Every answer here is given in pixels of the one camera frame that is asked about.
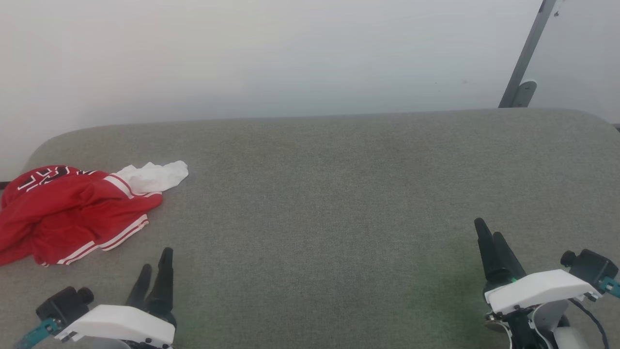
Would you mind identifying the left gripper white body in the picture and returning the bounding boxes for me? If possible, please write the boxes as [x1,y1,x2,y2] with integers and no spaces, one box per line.
[56,299,177,348]

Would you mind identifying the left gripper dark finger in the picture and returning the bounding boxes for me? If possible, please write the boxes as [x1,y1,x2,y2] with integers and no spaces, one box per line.
[127,264,152,308]
[145,247,174,312]

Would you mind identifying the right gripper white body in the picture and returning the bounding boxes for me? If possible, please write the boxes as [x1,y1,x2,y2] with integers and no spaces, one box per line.
[484,269,602,349]

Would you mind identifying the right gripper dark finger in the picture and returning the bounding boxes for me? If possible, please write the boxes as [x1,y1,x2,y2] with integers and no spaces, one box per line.
[474,218,500,283]
[492,232,527,282]

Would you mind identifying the red jersey with white sleeves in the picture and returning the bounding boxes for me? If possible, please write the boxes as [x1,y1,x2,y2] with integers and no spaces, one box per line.
[0,160,189,267]

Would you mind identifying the grey fabric sofa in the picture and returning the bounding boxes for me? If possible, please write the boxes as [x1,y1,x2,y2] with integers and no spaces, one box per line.
[0,108,620,349]

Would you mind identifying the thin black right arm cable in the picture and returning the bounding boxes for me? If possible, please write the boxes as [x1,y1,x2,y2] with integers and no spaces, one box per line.
[569,297,609,349]

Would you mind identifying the teal right camera connector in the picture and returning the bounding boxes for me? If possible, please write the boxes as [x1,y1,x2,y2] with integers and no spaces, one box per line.
[600,276,620,298]

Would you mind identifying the teal camera connector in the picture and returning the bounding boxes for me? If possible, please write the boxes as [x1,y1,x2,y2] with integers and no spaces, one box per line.
[600,276,620,298]
[14,317,62,349]

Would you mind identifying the teal left camera connector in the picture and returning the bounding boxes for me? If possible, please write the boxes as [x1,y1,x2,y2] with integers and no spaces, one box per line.
[14,317,62,349]

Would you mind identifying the grey metal post bracket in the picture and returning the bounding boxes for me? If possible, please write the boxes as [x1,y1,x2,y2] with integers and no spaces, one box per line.
[512,80,538,108]

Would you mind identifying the grey metal post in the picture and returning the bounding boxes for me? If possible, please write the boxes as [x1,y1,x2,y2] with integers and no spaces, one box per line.
[499,0,558,108]

